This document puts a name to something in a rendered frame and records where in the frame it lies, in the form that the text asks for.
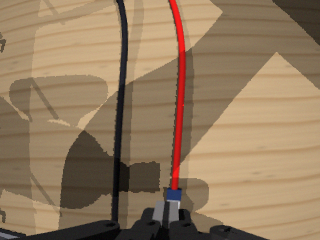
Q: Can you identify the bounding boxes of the black patch cord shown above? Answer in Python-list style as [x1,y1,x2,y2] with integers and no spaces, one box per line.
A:
[112,0,128,222]

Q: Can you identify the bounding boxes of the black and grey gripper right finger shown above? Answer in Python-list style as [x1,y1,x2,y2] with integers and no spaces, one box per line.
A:
[165,201,269,240]

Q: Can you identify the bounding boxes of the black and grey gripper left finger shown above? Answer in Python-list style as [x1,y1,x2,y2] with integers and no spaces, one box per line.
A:
[6,201,167,240]

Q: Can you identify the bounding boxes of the red cable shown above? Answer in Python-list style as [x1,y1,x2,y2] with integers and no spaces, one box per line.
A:
[169,0,186,190]

